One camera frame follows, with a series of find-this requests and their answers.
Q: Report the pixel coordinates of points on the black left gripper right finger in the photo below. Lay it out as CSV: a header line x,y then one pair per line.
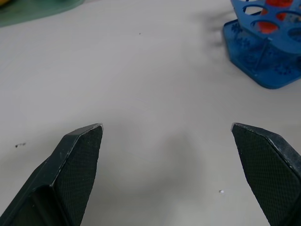
x,y
265,169

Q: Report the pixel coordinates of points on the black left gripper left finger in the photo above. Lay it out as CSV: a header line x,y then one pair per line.
x,y
70,169

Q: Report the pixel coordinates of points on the blue plastic tube rack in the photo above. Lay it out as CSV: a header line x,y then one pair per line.
x,y
258,61

